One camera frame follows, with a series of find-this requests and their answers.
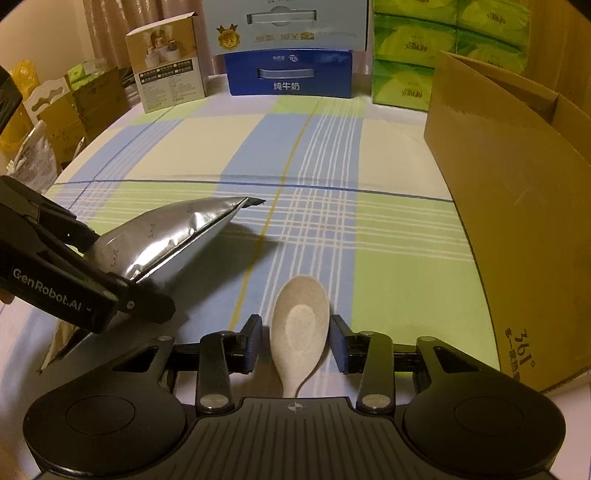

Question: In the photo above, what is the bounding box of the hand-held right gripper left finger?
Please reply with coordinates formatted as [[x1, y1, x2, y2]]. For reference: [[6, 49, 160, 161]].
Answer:
[[111, 314, 264, 415]]

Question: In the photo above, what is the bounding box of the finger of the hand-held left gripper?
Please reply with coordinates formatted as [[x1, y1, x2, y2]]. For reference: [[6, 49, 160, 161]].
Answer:
[[39, 198, 101, 253], [69, 258, 177, 325]]

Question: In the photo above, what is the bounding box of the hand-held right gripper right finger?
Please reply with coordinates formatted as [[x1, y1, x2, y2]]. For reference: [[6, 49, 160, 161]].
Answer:
[[329, 314, 498, 415]]

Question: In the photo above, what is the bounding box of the beige plastic spoon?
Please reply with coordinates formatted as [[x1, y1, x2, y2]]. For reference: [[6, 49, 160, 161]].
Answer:
[[270, 275, 331, 399]]

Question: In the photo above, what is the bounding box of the silver foil pouch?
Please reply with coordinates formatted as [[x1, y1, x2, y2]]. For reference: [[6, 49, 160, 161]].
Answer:
[[41, 196, 267, 371]]

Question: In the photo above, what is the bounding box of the brown cardboard box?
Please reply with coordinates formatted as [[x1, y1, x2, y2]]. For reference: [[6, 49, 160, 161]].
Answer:
[[423, 50, 591, 394]]

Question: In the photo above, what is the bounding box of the desktop with plaid tablecloth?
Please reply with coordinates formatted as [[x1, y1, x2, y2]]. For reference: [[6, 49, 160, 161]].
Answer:
[[0, 95, 505, 403]]

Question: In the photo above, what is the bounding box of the white printed plastic bag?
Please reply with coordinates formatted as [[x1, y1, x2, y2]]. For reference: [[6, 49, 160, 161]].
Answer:
[[0, 120, 59, 193]]

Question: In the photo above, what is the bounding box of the brown cardboard carton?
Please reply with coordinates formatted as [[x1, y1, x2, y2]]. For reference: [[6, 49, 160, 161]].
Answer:
[[46, 67, 133, 163]]

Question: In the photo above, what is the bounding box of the white cardboard hanger package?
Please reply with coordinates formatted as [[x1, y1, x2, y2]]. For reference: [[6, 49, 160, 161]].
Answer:
[[22, 78, 73, 126]]

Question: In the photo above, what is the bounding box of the small green tissue pack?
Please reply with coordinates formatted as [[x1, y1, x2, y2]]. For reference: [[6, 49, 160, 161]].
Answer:
[[67, 62, 100, 89]]

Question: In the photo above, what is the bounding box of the yellow plastic bag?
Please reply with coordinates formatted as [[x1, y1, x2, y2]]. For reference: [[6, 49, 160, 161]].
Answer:
[[0, 60, 38, 151]]

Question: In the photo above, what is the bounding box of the white appliance product box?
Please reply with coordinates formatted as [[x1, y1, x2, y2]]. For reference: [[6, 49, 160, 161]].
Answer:
[[126, 13, 208, 114]]

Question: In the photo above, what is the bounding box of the brown curtain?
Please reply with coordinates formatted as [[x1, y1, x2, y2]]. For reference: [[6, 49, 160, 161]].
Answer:
[[83, 0, 209, 71]]

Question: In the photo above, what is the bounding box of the dark blue milk carton box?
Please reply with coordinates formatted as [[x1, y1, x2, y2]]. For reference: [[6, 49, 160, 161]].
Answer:
[[223, 48, 354, 99]]

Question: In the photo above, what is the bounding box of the light blue milk carton box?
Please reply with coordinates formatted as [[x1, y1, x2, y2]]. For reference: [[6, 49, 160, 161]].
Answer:
[[203, 0, 373, 56]]

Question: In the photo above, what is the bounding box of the stack of green tissue packs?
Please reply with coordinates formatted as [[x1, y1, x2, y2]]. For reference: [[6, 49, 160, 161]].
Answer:
[[372, 0, 532, 112]]

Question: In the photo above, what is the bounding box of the wooden door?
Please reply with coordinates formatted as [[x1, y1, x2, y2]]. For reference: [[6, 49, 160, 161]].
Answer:
[[526, 0, 591, 108]]

